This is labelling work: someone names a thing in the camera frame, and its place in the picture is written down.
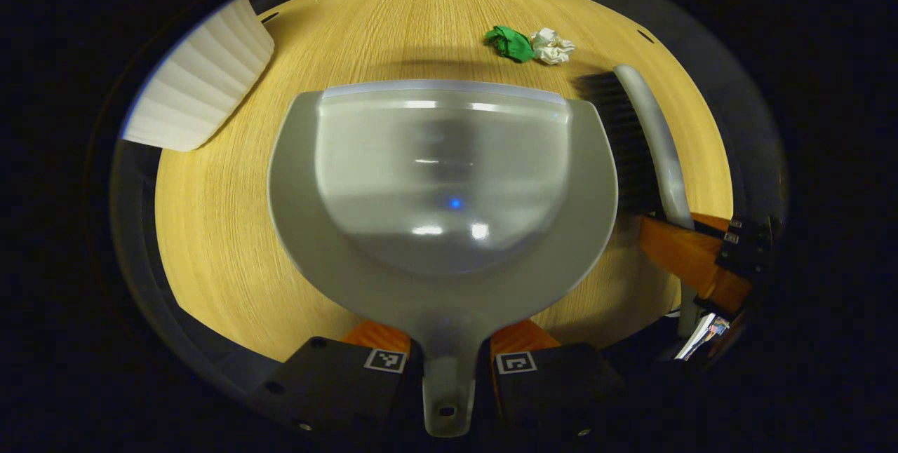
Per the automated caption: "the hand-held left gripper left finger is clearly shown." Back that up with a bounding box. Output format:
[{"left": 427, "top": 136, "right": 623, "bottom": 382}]
[{"left": 249, "top": 320, "right": 424, "bottom": 436}]

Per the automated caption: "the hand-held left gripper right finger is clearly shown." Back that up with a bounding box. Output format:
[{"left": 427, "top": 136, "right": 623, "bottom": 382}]
[{"left": 481, "top": 320, "right": 625, "bottom": 440}]

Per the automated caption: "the small grey broom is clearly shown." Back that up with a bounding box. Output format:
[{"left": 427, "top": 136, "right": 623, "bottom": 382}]
[{"left": 575, "top": 64, "right": 701, "bottom": 339}]

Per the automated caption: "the grey plastic dustpan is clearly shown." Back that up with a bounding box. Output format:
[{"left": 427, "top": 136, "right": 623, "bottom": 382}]
[{"left": 268, "top": 79, "right": 619, "bottom": 438}]

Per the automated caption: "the white paper ball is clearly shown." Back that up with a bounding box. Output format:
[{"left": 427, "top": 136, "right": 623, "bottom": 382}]
[{"left": 530, "top": 27, "right": 577, "bottom": 66}]

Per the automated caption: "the green paper ball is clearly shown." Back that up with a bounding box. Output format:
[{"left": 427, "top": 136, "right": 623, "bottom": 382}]
[{"left": 484, "top": 25, "right": 537, "bottom": 64}]

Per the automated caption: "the white ribbed garbage bin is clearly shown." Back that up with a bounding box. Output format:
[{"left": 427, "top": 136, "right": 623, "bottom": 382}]
[{"left": 121, "top": 0, "right": 276, "bottom": 153}]

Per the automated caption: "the printed paper sheet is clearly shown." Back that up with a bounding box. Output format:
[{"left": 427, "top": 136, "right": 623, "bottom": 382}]
[{"left": 673, "top": 313, "right": 732, "bottom": 363}]

